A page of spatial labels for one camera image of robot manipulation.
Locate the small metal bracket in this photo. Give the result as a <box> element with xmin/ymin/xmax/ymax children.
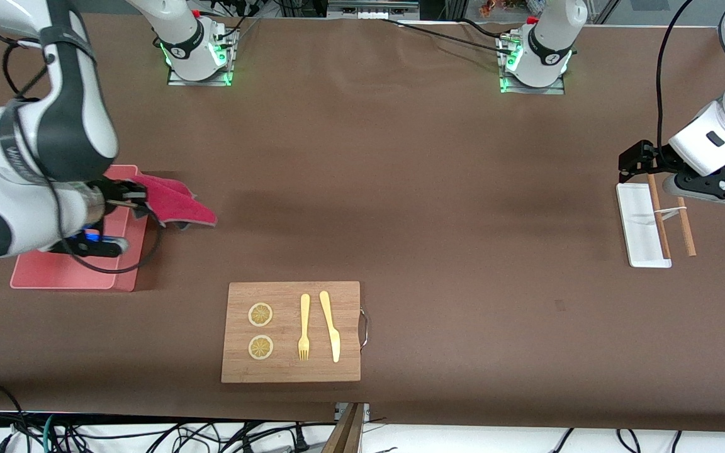
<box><xmin>335</xmin><ymin>403</ymin><xmax>371</xmax><ymax>423</ymax></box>

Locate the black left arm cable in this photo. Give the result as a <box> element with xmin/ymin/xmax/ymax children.
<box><xmin>655</xmin><ymin>0</ymin><xmax>697</xmax><ymax>155</ymax></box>

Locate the red cloth with grey back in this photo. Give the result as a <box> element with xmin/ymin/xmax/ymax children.
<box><xmin>128</xmin><ymin>174</ymin><xmax>218</xmax><ymax>229</ymax></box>

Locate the long black table cable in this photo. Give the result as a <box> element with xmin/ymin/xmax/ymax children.
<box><xmin>381</xmin><ymin>18</ymin><xmax>514</xmax><ymax>56</ymax></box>

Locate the black base cable bundle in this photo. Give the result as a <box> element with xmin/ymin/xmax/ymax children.
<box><xmin>208</xmin><ymin>0</ymin><xmax>259</xmax><ymax>45</ymax></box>

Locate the grey power strip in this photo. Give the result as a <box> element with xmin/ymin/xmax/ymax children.
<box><xmin>328</xmin><ymin>0</ymin><xmax>420</xmax><ymax>20</ymax></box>

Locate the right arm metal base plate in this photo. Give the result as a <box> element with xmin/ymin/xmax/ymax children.
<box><xmin>167</xmin><ymin>28</ymin><xmax>235</xmax><ymax>87</ymax></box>

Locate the white rectangular tray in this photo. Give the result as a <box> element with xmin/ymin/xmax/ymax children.
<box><xmin>616</xmin><ymin>182</ymin><xmax>673</xmax><ymax>269</ymax></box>

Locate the wooden cutting board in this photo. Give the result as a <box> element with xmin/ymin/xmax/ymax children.
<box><xmin>221</xmin><ymin>281</ymin><xmax>361</xmax><ymax>383</ymax></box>

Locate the yellow plastic fork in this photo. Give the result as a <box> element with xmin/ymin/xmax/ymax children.
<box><xmin>298</xmin><ymin>294</ymin><xmax>311</xmax><ymax>361</ymax></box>

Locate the pink plastic bin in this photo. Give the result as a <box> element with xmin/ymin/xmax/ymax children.
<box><xmin>10</xmin><ymin>165</ymin><xmax>149</xmax><ymax>292</ymax></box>

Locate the yellow plastic knife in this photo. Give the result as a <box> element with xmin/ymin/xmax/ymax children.
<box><xmin>319</xmin><ymin>291</ymin><xmax>341</xmax><ymax>364</ymax></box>

